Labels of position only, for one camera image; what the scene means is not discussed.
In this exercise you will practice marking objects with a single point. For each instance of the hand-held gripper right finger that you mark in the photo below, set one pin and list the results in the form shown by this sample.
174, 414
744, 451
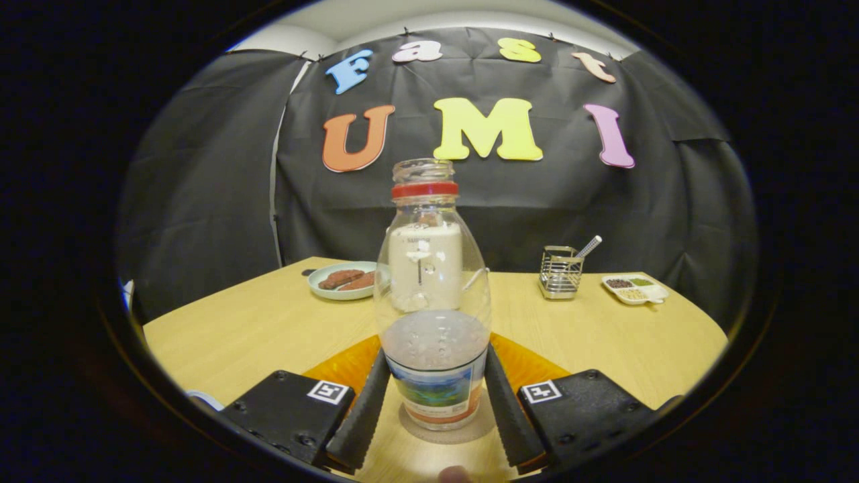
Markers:
513, 422

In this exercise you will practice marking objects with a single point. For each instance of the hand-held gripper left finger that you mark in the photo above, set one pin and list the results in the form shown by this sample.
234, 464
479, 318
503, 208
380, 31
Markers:
362, 419

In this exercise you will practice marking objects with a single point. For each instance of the clear plastic juice bottle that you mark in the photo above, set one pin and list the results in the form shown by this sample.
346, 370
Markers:
429, 335

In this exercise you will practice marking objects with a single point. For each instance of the white cup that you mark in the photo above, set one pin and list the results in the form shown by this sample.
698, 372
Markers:
205, 399

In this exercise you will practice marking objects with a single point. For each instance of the wooden table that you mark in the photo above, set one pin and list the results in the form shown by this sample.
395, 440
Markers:
590, 335

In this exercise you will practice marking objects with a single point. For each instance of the pale green plate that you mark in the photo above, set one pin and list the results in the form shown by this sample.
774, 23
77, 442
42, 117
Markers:
322, 292

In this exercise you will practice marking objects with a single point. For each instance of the brown food piece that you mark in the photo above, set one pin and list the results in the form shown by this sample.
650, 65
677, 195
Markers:
362, 283
339, 278

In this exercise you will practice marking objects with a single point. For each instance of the white toaster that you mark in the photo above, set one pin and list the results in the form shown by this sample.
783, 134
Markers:
429, 268

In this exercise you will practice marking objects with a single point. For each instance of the white divided condiment dish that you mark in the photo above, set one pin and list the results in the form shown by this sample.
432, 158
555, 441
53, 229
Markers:
634, 290

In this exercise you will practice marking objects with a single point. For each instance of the metal spoon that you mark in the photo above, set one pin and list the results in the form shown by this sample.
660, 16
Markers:
590, 245

